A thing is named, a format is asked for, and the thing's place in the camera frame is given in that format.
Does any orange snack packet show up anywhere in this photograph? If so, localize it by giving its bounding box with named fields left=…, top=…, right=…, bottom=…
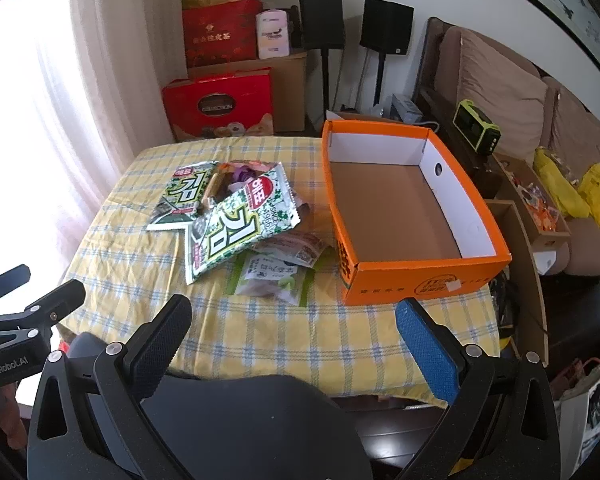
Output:
left=204, top=159, right=276, bottom=209

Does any dark wooden side table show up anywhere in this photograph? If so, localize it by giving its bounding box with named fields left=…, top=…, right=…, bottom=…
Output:
left=415, top=85, right=511, bottom=201

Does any pink snack packet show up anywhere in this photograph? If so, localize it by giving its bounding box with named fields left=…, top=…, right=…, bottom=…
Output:
left=252, top=231, right=327, bottom=267

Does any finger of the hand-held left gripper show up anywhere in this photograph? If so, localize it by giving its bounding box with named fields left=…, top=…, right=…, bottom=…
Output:
left=0, top=266, right=32, bottom=311
left=0, top=280, right=87, bottom=341

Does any brown cardboard box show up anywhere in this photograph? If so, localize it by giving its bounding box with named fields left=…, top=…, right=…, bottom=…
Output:
left=187, top=50, right=309, bottom=136

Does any dark coffee table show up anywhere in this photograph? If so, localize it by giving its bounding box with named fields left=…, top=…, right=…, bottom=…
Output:
left=540, top=265, right=600, bottom=361

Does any brown sofa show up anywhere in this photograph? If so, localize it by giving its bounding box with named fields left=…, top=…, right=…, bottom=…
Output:
left=414, top=16, right=600, bottom=277

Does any yellow plastic bag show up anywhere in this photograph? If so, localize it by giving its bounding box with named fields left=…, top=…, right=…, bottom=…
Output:
left=533, top=147, right=592, bottom=219
left=577, top=162, right=600, bottom=234

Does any white pink tissue pack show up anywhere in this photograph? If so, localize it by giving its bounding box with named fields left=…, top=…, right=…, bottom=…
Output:
left=256, top=9, right=292, bottom=60

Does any red gift bag gold print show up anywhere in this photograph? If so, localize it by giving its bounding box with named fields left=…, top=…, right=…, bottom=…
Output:
left=182, top=0, right=265, bottom=69

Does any white sheer curtain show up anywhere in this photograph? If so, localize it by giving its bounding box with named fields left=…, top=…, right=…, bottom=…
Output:
left=0, top=0, right=186, bottom=291

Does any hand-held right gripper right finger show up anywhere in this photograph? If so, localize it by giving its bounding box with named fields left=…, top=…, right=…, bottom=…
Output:
left=395, top=297, right=564, bottom=480

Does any green pastry packet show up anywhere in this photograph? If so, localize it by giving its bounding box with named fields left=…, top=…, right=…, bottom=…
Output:
left=226, top=250, right=326, bottom=307

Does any black speaker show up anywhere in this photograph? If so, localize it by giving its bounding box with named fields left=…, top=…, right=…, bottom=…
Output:
left=359, top=0, right=415, bottom=56
left=298, top=0, right=344, bottom=51

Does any cardboard tray of snacks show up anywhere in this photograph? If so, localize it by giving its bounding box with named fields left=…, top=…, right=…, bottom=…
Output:
left=490, top=152, right=572, bottom=252

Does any orange cardboard box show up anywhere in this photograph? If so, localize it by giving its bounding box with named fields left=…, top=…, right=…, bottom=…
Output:
left=321, top=119, right=512, bottom=307

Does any beige sofa cushion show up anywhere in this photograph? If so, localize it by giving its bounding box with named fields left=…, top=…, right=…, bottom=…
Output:
left=539, top=76, right=600, bottom=166
left=442, top=27, right=549, bottom=150

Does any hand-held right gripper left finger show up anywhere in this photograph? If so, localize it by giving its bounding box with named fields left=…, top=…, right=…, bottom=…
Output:
left=26, top=294, right=193, bottom=480

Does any framed wall painting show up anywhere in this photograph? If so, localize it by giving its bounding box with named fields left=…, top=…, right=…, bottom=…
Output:
left=455, top=0, right=600, bottom=81

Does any green black power station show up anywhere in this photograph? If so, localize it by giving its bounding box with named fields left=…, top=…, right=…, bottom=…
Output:
left=452, top=100, right=502, bottom=154

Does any yellow plaid tablecloth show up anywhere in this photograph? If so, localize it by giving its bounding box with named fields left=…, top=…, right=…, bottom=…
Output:
left=61, top=135, right=501, bottom=407

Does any printed paper bag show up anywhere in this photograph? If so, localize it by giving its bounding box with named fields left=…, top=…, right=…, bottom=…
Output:
left=554, top=355, right=600, bottom=478

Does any black speaker stand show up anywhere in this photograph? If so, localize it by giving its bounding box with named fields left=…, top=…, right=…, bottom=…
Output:
left=320, top=49, right=332, bottom=126
left=374, top=52, right=387, bottom=106

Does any green white seaweed packet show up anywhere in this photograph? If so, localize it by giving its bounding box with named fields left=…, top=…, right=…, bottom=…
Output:
left=184, top=162, right=301, bottom=286
left=146, top=160, right=220, bottom=232

